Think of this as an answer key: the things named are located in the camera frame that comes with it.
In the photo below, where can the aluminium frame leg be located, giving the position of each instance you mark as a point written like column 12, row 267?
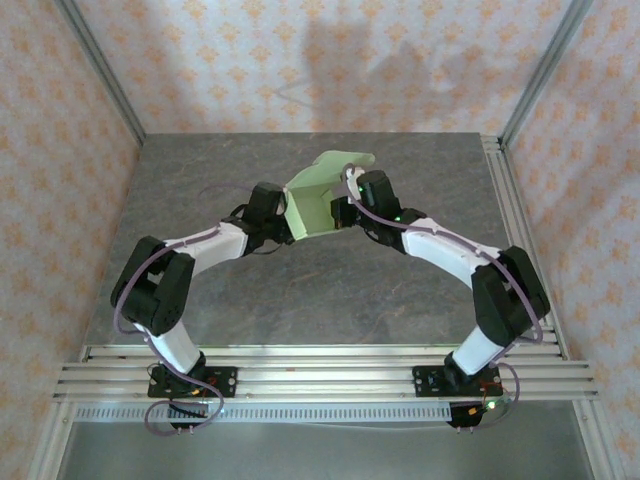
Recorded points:
column 600, row 450
column 50, row 445

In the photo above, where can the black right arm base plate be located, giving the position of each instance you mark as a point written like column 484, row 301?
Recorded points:
column 425, row 380

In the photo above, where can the black controller board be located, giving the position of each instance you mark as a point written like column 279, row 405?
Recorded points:
column 470, row 412

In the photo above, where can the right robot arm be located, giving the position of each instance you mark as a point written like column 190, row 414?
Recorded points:
column 440, row 250

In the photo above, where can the green paper box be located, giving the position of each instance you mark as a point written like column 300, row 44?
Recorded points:
column 312, row 215

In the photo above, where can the aluminium side rail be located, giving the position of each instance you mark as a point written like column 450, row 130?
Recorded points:
column 505, row 200

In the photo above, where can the aluminium mounting rail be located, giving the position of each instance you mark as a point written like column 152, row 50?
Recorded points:
column 325, row 380

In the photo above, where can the aluminium frame post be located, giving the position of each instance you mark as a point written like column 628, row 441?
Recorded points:
column 545, row 65
column 102, row 70

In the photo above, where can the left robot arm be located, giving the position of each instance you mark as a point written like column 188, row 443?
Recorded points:
column 220, row 245

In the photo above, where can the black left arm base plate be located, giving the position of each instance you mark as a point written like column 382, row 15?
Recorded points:
column 225, row 380

